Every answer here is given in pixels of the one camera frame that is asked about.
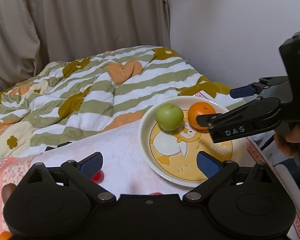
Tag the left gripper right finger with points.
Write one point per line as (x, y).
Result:
(217, 174)

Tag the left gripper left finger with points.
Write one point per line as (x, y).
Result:
(80, 175)

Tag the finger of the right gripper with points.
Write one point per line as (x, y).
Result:
(243, 92)
(240, 119)

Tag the red cherry tomato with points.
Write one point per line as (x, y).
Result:
(98, 177)

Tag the large orange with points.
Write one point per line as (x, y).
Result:
(199, 108)

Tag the small green apple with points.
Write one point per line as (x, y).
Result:
(169, 117)

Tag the small mandarin orange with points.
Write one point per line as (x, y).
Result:
(6, 235)

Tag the brown kiwi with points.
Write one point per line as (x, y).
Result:
(6, 192)

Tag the right hand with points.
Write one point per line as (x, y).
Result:
(283, 143)

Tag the black box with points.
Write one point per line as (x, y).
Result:
(48, 148)

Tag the pink floral tablecloth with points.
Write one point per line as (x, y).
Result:
(126, 168)

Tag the cream duck-print plate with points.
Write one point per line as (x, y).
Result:
(173, 156)

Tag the striped floral quilt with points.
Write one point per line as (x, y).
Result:
(69, 101)

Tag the beige curtain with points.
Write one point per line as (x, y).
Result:
(36, 32)

